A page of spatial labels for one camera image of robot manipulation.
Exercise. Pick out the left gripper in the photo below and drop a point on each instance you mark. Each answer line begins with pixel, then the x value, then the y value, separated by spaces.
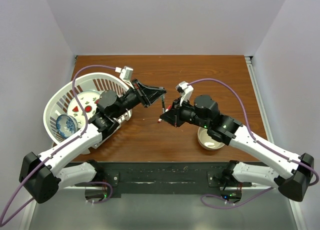
pixel 146 96

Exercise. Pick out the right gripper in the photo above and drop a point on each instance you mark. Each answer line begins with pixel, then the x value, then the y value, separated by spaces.
pixel 174 116

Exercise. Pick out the white marker red tip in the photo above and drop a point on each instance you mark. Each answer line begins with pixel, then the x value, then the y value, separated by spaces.
pixel 167 109

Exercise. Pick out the green pen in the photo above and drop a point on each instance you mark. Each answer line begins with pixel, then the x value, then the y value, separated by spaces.
pixel 163 105

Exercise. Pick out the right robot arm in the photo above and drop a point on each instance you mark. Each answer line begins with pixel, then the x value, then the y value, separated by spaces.
pixel 283 170

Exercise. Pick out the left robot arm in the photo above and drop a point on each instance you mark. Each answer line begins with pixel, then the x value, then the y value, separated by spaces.
pixel 45 174

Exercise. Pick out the beige bowl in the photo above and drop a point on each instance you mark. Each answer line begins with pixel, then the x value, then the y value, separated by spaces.
pixel 206 141

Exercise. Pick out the watermelon pattern plate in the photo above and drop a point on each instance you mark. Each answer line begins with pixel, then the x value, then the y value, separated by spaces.
pixel 88 100

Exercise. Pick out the blue patterned bowl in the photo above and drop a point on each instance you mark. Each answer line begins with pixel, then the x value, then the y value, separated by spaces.
pixel 66 126

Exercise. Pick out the white laundry basket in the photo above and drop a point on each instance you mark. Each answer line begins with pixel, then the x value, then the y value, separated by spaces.
pixel 59 102

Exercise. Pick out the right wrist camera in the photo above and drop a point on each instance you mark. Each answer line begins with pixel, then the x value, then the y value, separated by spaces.
pixel 185 90

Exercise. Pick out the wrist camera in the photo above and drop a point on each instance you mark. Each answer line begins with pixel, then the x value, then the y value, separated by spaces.
pixel 126 73
pixel 185 90

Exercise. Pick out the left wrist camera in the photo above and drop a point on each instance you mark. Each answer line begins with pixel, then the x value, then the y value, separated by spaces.
pixel 126 73

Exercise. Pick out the black mounting base plate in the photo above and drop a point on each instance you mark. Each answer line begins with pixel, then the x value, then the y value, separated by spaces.
pixel 162 177

